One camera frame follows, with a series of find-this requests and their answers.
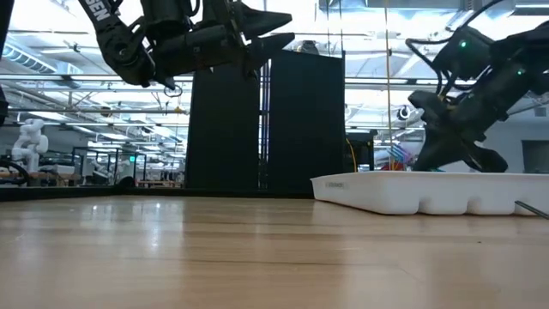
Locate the black wall monitor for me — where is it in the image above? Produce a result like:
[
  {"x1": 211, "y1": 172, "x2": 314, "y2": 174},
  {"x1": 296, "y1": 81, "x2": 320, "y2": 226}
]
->
[{"x1": 521, "y1": 139, "x2": 549, "y2": 173}]

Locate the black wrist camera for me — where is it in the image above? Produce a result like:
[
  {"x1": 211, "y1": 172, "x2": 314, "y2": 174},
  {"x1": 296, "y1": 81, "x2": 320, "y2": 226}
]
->
[
  {"x1": 141, "y1": 0, "x2": 202, "y2": 33},
  {"x1": 431, "y1": 25, "x2": 497, "y2": 82}
]

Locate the black aluminium table frame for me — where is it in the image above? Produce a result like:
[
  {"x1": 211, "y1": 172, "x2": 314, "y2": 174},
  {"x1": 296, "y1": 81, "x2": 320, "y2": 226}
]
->
[{"x1": 0, "y1": 184, "x2": 315, "y2": 203}]

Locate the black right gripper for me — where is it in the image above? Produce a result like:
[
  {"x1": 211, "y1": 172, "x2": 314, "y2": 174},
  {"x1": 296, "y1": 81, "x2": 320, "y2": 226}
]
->
[{"x1": 407, "y1": 81, "x2": 511, "y2": 173}]

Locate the yellow cable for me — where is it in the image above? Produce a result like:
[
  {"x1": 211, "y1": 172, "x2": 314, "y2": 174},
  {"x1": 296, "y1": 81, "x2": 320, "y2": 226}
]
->
[{"x1": 345, "y1": 6, "x2": 396, "y2": 173}]

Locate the white plastic cutlery tray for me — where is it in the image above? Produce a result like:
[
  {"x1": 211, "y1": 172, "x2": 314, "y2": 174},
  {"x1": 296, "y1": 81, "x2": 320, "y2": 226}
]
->
[{"x1": 311, "y1": 171, "x2": 549, "y2": 216}]

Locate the black cabinet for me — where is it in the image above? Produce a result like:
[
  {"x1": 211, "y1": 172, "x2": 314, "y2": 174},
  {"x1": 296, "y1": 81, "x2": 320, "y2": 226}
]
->
[{"x1": 345, "y1": 131, "x2": 375, "y2": 173}]

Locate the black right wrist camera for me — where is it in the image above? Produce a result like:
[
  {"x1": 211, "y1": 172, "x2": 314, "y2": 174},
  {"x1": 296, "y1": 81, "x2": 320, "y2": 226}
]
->
[{"x1": 431, "y1": 25, "x2": 497, "y2": 82}]

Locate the grey ceiling device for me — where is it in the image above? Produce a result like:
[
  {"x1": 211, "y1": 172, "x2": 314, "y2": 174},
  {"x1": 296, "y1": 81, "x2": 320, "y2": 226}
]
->
[{"x1": 299, "y1": 39, "x2": 321, "y2": 55}]

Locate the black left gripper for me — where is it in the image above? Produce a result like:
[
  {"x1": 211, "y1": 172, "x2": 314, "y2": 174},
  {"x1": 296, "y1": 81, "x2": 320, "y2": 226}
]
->
[{"x1": 154, "y1": 0, "x2": 296, "y2": 82}]

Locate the black folding partition screen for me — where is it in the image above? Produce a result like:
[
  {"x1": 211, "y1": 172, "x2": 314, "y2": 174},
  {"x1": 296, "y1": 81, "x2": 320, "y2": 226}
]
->
[{"x1": 184, "y1": 46, "x2": 347, "y2": 197}]

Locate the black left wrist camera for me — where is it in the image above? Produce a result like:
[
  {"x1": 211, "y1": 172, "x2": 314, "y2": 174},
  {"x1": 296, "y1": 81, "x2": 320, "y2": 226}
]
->
[{"x1": 141, "y1": 0, "x2": 202, "y2": 33}]

